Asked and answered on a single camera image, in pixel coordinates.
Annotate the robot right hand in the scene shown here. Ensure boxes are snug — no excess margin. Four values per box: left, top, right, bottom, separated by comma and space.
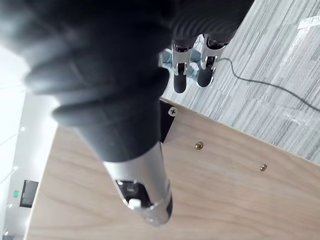
0, 0, 255, 228

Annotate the light wooden cabinet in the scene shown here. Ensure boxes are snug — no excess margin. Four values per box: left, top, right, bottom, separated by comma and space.
24, 97, 320, 240

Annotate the blue metal floor object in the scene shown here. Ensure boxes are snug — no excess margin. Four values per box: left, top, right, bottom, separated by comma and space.
159, 48, 204, 81

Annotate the black metal corner bracket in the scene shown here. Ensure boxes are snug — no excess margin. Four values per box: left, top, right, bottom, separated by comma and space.
159, 99, 179, 144

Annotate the black wall panel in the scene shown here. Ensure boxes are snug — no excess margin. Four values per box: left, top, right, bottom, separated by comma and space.
19, 179, 40, 209

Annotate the thin dark floor cable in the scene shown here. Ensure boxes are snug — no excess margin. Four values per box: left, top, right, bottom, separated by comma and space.
215, 57, 320, 113

